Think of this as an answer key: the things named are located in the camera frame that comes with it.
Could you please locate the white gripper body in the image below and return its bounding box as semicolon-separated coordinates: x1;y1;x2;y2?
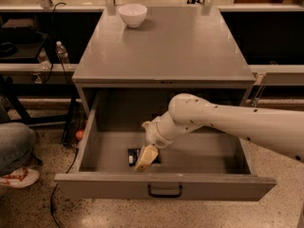
142;112;178;149

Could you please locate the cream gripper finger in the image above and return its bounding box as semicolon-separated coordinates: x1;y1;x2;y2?
135;145;159;171

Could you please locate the dark blue rxbar wrapper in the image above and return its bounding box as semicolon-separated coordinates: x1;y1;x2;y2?
127;147;162;167

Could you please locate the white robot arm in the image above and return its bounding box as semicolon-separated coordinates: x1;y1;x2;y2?
135;93;304;171

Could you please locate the grey open top drawer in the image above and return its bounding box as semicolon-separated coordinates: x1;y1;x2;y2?
55;88;276;201

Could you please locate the orange ball on floor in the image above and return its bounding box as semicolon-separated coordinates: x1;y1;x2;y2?
75;129;85;141

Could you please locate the grey metal cabinet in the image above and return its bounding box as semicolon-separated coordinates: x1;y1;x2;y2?
73;6;255;113

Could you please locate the white ceramic bowl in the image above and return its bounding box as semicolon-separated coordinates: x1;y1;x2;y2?
119;4;147;28

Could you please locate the black side table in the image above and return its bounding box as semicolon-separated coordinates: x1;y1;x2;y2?
0;64;79;145

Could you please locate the white and orange sneaker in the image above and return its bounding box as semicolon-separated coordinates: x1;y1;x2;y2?
0;166;40;188

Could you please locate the clear plastic water bottle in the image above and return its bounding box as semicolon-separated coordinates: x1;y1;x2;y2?
56;41;70;66

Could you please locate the person's jeans leg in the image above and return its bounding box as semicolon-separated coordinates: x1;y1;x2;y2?
0;107;35;176

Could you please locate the black box on table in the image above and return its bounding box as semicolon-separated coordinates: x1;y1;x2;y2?
0;18;39;44

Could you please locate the black drawer handle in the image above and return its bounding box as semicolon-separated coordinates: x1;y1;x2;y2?
147;184;183;199

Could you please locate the black floor cable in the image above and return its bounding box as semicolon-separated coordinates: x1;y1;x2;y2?
49;147;80;228

